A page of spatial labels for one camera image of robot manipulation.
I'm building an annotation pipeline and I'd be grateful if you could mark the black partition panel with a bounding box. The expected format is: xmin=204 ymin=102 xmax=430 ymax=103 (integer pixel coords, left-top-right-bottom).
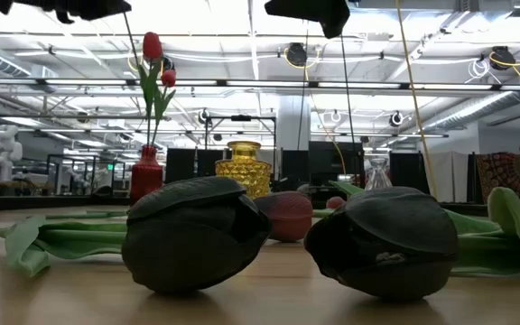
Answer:
xmin=308 ymin=141 xmax=365 ymax=186
xmin=388 ymin=151 xmax=429 ymax=194
xmin=164 ymin=147 xmax=197 ymax=184
xmin=281 ymin=149 xmax=309 ymax=193

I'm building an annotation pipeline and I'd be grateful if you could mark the black artificial tulip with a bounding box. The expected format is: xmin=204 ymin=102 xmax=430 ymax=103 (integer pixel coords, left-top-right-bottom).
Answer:
xmin=303 ymin=184 xmax=520 ymax=302
xmin=0 ymin=174 xmax=272 ymax=297

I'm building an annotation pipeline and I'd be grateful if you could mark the white curtain panel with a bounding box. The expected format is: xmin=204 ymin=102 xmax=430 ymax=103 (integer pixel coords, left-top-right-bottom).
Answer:
xmin=426 ymin=151 xmax=469 ymax=203

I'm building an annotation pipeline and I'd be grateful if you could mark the black hanging cable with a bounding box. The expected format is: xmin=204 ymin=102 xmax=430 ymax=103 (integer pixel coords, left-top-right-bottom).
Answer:
xmin=339 ymin=35 xmax=357 ymax=150

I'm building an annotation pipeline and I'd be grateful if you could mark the red ribbed glass vase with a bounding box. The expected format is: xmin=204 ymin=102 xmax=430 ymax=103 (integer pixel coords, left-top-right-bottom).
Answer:
xmin=128 ymin=144 xmax=165 ymax=207

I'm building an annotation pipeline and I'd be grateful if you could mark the yellow hanging cable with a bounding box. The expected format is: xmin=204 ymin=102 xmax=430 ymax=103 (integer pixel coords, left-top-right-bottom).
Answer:
xmin=395 ymin=0 xmax=439 ymax=200

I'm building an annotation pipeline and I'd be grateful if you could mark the yellow textured glass vase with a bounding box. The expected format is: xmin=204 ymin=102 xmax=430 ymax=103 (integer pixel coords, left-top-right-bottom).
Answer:
xmin=214 ymin=140 xmax=274 ymax=200

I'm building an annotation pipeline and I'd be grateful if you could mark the black aluminium table frame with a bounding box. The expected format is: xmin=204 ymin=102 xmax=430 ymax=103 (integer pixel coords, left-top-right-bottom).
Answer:
xmin=0 ymin=193 xmax=520 ymax=217

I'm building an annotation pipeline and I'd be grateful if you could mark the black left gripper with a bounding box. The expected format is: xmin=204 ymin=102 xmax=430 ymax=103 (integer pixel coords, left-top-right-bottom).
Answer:
xmin=14 ymin=0 xmax=133 ymax=24

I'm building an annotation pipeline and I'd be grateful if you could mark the clear glass vase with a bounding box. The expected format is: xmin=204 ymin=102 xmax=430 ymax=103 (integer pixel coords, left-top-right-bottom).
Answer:
xmin=364 ymin=156 xmax=393 ymax=190

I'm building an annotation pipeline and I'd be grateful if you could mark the red patterned fabric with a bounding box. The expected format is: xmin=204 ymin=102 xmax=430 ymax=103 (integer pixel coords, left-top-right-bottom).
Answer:
xmin=475 ymin=152 xmax=520 ymax=204

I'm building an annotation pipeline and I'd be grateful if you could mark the red artificial tulip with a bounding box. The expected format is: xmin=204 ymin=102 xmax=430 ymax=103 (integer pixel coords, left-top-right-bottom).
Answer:
xmin=136 ymin=31 xmax=164 ymax=147
xmin=151 ymin=69 xmax=178 ymax=147

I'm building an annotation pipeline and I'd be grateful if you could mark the black gantry frame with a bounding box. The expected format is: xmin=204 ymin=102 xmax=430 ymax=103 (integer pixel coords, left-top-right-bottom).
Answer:
xmin=203 ymin=114 xmax=278 ymax=150

